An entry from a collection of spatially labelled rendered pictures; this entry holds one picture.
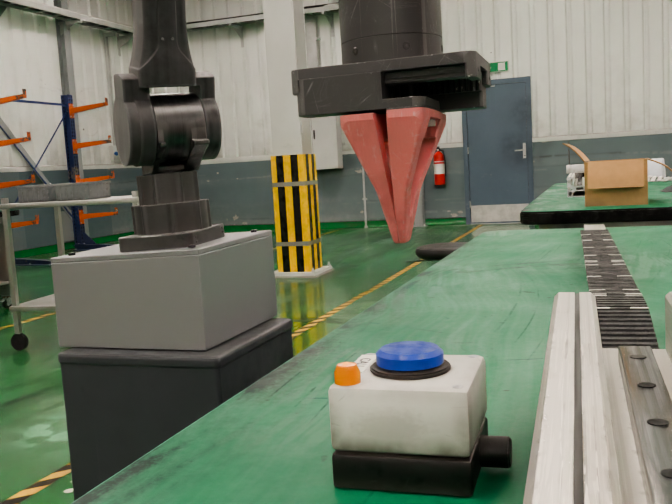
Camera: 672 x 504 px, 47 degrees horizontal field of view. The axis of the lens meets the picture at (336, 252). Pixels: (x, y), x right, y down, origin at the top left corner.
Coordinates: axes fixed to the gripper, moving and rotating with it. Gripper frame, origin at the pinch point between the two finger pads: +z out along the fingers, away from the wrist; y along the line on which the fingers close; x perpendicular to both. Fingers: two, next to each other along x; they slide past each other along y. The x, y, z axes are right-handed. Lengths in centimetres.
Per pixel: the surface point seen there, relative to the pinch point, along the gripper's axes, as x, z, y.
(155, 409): 25.0, 20.1, -33.7
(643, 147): 1111, -13, 76
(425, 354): -0.8, 7.2, 1.2
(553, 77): 1116, -120, -41
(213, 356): 25.1, 14.3, -26.4
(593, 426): -15.3, 6.1, 10.4
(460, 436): -3.4, 11.1, 3.5
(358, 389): -3.4, 8.6, -2.1
